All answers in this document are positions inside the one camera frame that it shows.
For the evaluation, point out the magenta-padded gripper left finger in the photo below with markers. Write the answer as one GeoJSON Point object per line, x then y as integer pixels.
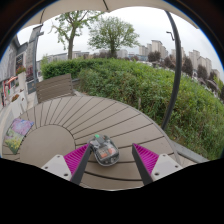
{"type": "Point", "coordinates": [77, 159]}

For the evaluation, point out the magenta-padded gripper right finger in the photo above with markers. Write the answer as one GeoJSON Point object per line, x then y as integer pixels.
{"type": "Point", "coordinates": [146, 159]}

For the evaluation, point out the transparent computer mouse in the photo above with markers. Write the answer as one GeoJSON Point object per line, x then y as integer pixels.
{"type": "Point", "coordinates": [105, 151]}

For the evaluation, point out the brown slatted chair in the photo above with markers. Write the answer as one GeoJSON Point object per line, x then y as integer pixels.
{"type": "Point", "coordinates": [55, 87]}

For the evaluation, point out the green hedge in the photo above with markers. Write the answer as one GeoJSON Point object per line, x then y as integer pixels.
{"type": "Point", "coordinates": [133, 83]}

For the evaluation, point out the white planter with flowers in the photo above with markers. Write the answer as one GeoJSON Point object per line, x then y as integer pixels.
{"type": "Point", "coordinates": [22, 83]}
{"type": "Point", "coordinates": [16, 105]}

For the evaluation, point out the black curved umbrella pole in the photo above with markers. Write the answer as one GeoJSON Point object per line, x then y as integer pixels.
{"type": "Point", "coordinates": [176, 83]}

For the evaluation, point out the distant apartment buildings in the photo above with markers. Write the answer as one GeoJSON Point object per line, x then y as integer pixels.
{"type": "Point", "coordinates": [196, 60]}

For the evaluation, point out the grey sign pylon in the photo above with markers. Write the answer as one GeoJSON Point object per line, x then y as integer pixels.
{"type": "Point", "coordinates": [31, 56]}

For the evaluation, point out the tall sparse tree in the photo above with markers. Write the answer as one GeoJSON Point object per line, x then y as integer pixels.
{"type": "Point", "coordinates": [70, 46]}

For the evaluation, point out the grey storefront building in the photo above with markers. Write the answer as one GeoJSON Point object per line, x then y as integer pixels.
{"type": "Point", "coordinates": [10, 63]}

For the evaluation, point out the round leafy tree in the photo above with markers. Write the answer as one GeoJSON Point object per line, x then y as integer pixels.
{"type": "Point", "coordinates": [111, 33]}

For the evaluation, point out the beige patio umbrella canopy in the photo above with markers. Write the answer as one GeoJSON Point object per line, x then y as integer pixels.
{"type": "Point", "coordinates": [83, 6]}

